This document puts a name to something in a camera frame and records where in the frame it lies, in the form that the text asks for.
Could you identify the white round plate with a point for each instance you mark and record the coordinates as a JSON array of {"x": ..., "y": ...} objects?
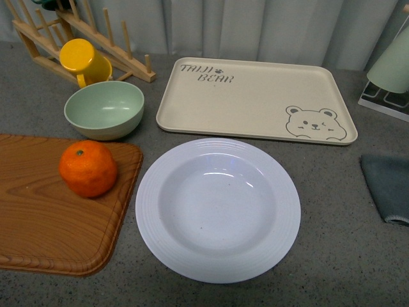
[{"x": 218, "y": 210}]

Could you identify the orange mandarin fruit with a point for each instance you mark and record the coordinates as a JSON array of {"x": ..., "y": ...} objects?
[{"x": 88, "y": 168}]

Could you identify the beige bear serving tray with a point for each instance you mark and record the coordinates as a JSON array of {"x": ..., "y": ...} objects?
[{"x": 255, "y": 100}]

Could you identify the light green bowl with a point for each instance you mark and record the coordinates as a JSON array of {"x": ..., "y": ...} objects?
[{"x": 105, "y": 111}]

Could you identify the yellow plastic mug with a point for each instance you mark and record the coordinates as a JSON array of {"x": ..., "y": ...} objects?
[{"x": 81, "y": 58}]

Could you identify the brown wooden cutting board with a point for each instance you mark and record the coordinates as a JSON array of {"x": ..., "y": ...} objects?
[{"x": 47, "y": 228}]

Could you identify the dark grey cloth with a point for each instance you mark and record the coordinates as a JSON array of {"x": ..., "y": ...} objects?
[{"x": 387, "y": 180}]

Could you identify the white cup holder stand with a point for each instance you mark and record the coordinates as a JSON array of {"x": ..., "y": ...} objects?
[{"x": 375, "y": 98}]

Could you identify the wooden dish rack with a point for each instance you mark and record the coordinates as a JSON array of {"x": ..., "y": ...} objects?
[{"x": 46, "y": 35}]

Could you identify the light green upturned cup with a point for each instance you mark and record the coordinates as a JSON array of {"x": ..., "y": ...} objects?
[{"x": 390, "y": 71}]

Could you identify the dark green object on rack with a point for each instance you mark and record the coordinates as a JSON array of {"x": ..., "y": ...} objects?
[{"x": 52, "y": 5}]

